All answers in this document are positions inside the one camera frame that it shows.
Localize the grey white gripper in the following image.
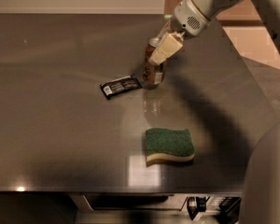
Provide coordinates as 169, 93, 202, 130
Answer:
148, 0, 210, 65

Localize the orange soda can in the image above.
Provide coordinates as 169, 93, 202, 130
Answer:
143, 37, 166, 87

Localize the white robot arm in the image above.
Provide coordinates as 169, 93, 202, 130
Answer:
149, 0, 280, 224

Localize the black rxbar chocolate wrapper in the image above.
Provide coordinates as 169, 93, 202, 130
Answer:
100, 75, 142, 100

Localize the green and yellow sponge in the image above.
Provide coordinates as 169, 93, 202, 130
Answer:
145, 128, 195, 162

